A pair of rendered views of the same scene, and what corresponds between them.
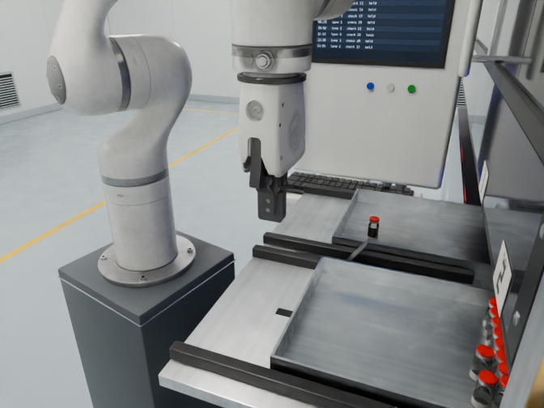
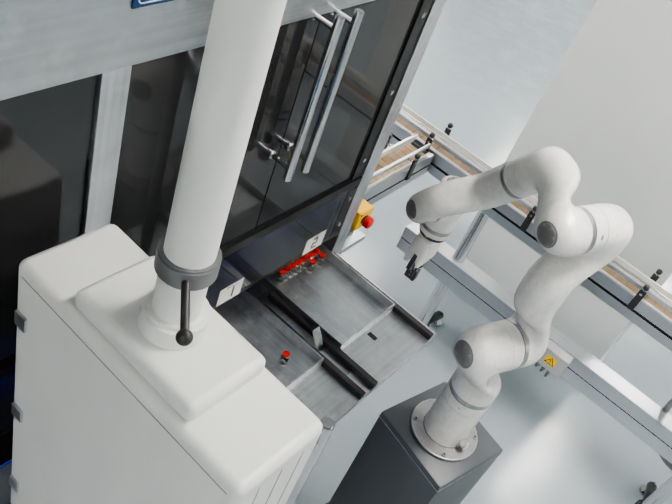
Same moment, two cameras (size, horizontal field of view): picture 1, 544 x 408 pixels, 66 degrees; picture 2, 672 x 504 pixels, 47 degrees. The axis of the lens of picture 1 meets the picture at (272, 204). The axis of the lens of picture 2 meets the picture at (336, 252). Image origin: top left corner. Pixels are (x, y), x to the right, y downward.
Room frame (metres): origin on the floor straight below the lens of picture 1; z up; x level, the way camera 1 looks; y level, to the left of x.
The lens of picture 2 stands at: (2.10, -0.11, 2.44)
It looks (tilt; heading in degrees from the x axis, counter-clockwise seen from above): 40 degrees down; 184
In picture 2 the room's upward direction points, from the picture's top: 23 degrees clockwise
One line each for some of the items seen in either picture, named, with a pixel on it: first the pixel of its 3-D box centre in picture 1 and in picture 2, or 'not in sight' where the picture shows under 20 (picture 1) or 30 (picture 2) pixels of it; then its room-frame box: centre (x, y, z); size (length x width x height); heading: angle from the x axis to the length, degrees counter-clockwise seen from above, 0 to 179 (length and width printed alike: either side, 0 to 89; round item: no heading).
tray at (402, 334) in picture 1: (412, 333); (324, 290); (0.47, -0.20, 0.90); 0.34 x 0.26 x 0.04; 69
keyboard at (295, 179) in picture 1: (345, 189); not in sight; (1.19, -0.23, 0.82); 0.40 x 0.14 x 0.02; 68
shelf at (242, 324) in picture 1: (378, 276); (302, 338); (0.65, -0.20, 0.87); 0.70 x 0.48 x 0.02; 159
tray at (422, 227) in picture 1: (424, 229); (244, 344); (0.78, -0.32, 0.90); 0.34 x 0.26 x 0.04; 69
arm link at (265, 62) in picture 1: (270, 59); (436, 227); (0.47, 0.00, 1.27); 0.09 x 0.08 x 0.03; 159
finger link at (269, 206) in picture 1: (266, 199); not in sight; (0.45, 0.01, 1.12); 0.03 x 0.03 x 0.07; 69
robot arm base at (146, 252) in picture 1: (142, 218); (456, 410); (0.72, 0.25, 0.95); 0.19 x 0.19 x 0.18
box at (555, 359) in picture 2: not in sight; (553, 358); (-0.15, 0.67, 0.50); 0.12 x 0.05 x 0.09; 69
